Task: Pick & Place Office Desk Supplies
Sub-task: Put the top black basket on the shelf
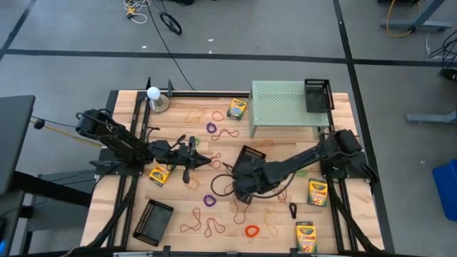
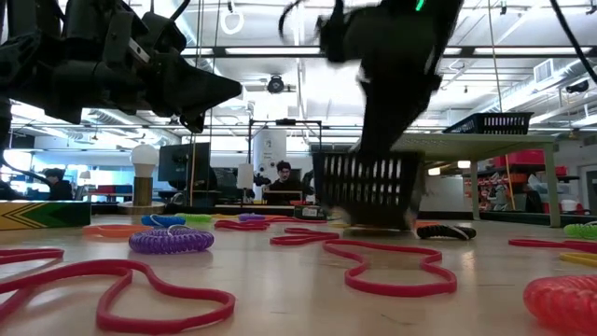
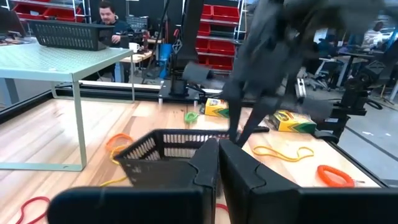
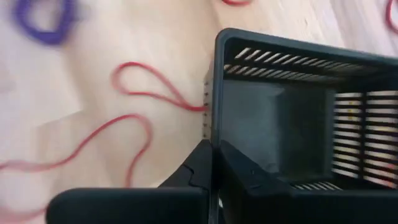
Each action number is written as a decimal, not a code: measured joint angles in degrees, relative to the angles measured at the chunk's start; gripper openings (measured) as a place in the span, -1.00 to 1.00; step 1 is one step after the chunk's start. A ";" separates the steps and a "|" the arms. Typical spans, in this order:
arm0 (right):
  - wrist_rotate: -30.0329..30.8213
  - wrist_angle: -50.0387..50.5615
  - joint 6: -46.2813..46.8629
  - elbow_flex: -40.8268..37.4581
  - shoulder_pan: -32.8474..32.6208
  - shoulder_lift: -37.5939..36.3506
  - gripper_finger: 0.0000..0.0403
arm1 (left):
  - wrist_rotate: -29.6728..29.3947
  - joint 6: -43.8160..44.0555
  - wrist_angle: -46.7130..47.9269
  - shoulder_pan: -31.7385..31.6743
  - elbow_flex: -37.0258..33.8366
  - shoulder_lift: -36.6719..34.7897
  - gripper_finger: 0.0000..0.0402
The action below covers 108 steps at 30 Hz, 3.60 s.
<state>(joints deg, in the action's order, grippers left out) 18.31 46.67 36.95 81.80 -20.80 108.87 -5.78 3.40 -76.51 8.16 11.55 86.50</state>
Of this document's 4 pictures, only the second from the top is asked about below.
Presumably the white globe lamp wooden base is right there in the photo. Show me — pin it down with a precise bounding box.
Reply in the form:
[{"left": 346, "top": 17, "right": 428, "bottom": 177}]
[{"left": 117, "top": 143, "right": 167, "bottom": 216}]

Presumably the blue coil wristband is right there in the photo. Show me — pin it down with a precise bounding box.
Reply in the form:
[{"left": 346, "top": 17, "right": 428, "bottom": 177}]
[{"left": 140, "top": 214, "right": 187, "bottom": 229}]

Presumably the yellow green crayon box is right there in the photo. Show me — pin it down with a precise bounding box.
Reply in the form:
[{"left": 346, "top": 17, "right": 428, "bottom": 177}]
[
  {"left": 293, "top": 204, "right": 327, "bottom": 220},
  {"left": 0, "top": 201, "right": 92, "bottom": 231}
]

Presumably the person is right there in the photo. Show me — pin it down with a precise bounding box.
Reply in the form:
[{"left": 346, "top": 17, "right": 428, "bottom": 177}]
[
  {"left": 260, "top": 160, "right": 304, "bottom": 206},
  {"left": 43, "top": 167, "right": 75, "bottom": 202}
]

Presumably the green coil wristband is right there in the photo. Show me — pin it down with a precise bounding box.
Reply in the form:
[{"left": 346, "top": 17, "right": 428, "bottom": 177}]
[
  {"left": 562, "top": 221, "right": 597, "bottom": 241},
  {"left": 174, "top": 212, "right": 214, "bottom": 223}
]

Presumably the red storage bin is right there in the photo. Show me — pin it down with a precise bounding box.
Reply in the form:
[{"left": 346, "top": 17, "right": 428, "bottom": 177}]
[{"left": 493, "top": 148, "right": 568, "bottom": 177}]

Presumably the black metal rack frame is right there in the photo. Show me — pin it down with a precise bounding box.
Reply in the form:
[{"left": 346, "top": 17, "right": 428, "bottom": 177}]
[{"left": 246, "top": 118, "right": 324, "bottom": 206}]

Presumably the black computer monitor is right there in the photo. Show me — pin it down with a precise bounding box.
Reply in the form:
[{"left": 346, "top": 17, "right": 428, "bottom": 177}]
[{"left": 157, "top": 142, "right": 212, "bottom": 184}]

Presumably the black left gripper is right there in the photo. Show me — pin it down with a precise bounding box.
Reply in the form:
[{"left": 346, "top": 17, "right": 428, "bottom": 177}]
[{"left": 46, "top": 0, "right": 243, "bottom": 134}]

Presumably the red rubber band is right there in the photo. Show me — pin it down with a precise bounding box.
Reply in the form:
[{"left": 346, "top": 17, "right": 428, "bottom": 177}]
[
  {"left": 0, "top": 259, "right": 237, "bottom": 336},
  {"left": 268, "top": 215, "right": 327, "bottom": 224},
  {"left": 214, "top": 218, "right": 271, "bottom": 232},
  {"left": 322, "top": 238, "right": 458, "bottom": 299},
  {"left": 269, "top": 227, "right": 340, "bottom": 247},
  {"left": 0, "top": 247, "right": 65, "bottom": 323},
  {"left": 507, "top": 237, "right": 597, "bottom": 256}
]

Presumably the ceiling light strip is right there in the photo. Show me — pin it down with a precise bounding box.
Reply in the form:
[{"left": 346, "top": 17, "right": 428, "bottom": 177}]
[
  {"left": 223, "top": 46, "right": 323, "bottom": 56},
  {"left": 442, "top": 46, "right": 589, "bottom": 56}
]

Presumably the white cylindrical column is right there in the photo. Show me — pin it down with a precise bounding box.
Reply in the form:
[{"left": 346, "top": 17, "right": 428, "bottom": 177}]
[{"left": 253, "top": 128, "right": 288, "bottom": 202}]

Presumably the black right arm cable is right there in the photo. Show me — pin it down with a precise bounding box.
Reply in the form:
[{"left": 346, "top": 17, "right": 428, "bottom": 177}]
[{"left": 548, "top": 0, "right": 597, "bottom": 86}]

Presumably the green perforated metal shelf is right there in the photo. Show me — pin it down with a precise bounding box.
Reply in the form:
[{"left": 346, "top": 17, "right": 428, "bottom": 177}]
[{"left": 356, "top": 133, "right": 561, "bottom": 229}]

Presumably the white hanging ring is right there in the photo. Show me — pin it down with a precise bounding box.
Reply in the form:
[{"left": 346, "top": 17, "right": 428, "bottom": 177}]
[{"left": 219, "top": 8, "right": 245, "bottom": 36}]

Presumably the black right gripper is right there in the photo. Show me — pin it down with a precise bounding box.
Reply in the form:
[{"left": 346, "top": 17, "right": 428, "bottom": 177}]
[{"left": 319, "top": 0, "right": 463, "bottom": 155}]

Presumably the white rectangular lampshade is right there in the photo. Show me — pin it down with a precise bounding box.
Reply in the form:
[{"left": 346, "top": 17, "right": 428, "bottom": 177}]
[{"left": 236, "top": 162, "right": 255, "bottom": 190}]

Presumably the black coil wristband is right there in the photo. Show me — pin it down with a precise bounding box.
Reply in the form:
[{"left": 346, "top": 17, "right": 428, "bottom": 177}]
[{"left": 416, "top": 224, "right": 478, "bottom": 242}]

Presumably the pale orange coil wristband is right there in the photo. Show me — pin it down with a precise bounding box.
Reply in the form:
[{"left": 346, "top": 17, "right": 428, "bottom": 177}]
[{"left": 82, "top": 224, "right": 155, "bottom": 238}]

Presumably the black slotted plastic basket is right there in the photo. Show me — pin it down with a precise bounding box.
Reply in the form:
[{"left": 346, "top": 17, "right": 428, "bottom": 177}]
[
  {"left": 311, "top": 149, "right": 424, "bottom": 231},
  {"left": 441, "top": 111, "right": 535, "bottom": 136}
]

